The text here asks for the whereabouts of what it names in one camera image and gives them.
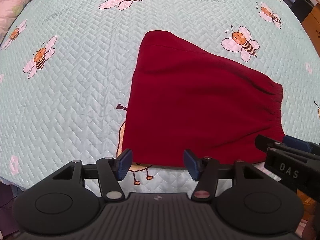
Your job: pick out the black chair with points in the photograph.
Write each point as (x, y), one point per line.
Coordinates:
(301, 9)

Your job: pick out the floral pink pillow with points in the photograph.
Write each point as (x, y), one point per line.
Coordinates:
(10, 9)

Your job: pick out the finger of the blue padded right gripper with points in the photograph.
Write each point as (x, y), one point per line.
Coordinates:
(296, 143)

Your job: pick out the orange wooden cabinet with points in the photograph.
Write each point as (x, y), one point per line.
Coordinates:
(311, 25)

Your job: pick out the mint quilted bee bedspread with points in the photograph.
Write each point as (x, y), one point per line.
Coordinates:
(67, 64)

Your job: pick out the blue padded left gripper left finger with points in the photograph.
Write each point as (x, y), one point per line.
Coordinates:
(122, 164)

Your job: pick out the dark red knit garment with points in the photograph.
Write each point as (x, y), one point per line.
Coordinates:
(183, 97)

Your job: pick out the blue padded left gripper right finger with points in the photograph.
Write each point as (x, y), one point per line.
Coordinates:
(193, 164)

